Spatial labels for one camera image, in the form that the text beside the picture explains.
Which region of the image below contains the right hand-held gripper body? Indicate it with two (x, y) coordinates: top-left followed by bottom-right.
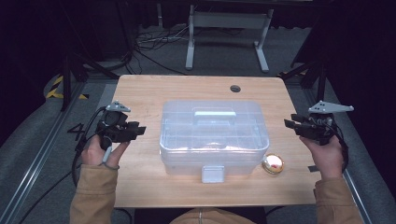
(294, 100), (355, 147)

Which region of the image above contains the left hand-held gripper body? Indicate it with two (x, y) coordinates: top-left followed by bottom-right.
(95, 101), (135, 152)

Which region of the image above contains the clear plastic storage box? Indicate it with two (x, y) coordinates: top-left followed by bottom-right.
(159, 100), (271, 184)

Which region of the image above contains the person's left hand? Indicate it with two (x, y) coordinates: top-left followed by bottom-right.
(81, 133), (130, 167)

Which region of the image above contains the person's right hand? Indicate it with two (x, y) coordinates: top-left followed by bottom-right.
(300, 134), (344, 181)

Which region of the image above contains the black tripod stand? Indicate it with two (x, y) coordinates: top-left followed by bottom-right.
(278, 59), (328, 102)
(60, 52), (120, 112)

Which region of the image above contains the yellow black hazard tape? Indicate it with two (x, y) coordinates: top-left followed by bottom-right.
(46, 75), (90, 101)

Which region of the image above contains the person's tan jacket torso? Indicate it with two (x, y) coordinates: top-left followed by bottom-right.
(169, 207), (256, 224)

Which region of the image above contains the grey wrist strap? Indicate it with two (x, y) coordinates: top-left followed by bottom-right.
(98, 145), (120, 171)

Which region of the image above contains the right hand-held gripper cable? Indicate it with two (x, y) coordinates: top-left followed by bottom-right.
(330, 119), (349, 174)

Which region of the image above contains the hand-held gripper cable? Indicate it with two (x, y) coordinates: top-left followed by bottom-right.
(330, 119), (349, 174)
(18, 106), (108, 224)

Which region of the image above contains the left hand-held gripper cable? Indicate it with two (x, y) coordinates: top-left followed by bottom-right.
(18, 106), (108, 224)

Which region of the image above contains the metal floor rail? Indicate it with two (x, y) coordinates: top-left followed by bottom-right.
(0, 82), (87, 224)
(303, 88), (373, 224)

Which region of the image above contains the bundle of floor cables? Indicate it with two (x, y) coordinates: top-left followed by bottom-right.
(134, 24), (191, 76)

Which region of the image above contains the grey metal desk frame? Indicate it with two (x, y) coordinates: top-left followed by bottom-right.
(185, 4), (275, 74)

